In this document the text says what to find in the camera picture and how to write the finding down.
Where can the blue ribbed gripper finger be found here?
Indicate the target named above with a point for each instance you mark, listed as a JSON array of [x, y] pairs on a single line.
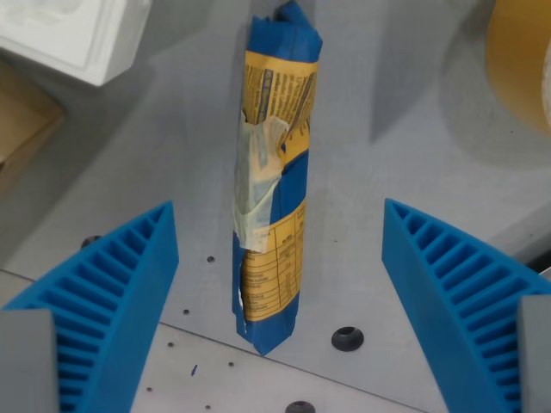
[[116, 301], [452, 301]]

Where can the blue and yellow bag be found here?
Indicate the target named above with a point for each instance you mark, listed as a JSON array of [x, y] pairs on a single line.
[[286, 193]]

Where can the black table bolt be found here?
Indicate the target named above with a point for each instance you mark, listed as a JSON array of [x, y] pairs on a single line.
[[347, 338], [300, 407], [90, 240]]

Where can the brown cardboard box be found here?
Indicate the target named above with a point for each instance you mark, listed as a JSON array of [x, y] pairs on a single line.
[[21, 116]]

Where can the tape roll with red print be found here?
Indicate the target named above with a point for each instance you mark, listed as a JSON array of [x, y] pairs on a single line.
[[516, 64]]

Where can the white wall socket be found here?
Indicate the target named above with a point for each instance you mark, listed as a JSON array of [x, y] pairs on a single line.
[[86, 38]]

